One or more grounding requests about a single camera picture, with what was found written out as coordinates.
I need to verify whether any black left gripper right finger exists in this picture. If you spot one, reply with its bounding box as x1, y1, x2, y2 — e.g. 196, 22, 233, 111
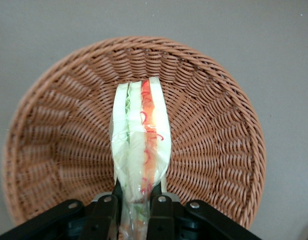
146, 181, 264, 240

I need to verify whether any round brown wicker basket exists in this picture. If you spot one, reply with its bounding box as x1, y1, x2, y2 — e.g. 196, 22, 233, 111
1, 35, 267, 230

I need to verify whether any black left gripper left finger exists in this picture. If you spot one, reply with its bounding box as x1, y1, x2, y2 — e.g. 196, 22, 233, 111
0, 177, 125, 240

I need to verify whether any triangle sandwich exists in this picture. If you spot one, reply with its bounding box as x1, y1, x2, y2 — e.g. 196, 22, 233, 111
109, 76, 173, 240

